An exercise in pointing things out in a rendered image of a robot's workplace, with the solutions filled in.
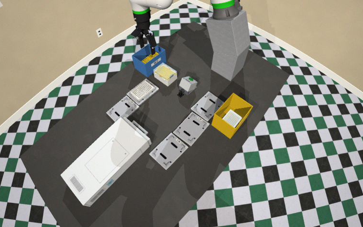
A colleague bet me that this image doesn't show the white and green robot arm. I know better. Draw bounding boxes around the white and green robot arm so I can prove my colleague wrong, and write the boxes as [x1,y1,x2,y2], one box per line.
[129,0,243,39]

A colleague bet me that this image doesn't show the yellow bin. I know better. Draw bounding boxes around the yellow bin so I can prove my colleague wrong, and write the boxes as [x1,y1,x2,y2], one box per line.
[212,93,253,139]

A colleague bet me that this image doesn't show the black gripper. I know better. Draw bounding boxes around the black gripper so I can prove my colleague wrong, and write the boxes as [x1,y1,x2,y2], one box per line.
[136,20,157,55]

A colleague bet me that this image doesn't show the yellow plate with grid of dark holes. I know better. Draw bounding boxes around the yellow plate with grid of dark holes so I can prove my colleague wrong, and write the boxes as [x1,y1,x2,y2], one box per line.
[141,52,158,64]

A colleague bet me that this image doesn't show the blue box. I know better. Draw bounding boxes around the blue box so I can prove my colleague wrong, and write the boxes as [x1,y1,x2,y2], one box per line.
[132,44,166,77]

